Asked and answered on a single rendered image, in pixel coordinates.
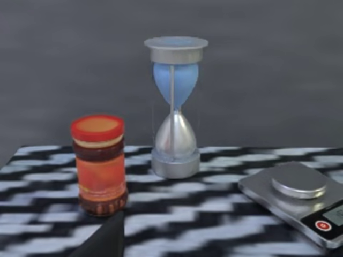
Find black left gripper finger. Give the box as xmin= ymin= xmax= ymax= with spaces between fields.
xmin=68 ymin=210 xmax=125 ymax=257

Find red-lidded sauce jar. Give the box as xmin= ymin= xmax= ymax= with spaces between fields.
xmin=70 ymin=114 xmax=129 ymax=218

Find silver and blue hourglass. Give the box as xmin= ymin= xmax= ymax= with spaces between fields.
xmin=143 ymin=36 xmax=210 ymax=179

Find silver digital kitchen scale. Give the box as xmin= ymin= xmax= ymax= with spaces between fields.
xmin=237 ymin=161 xmax=343 ymax=250

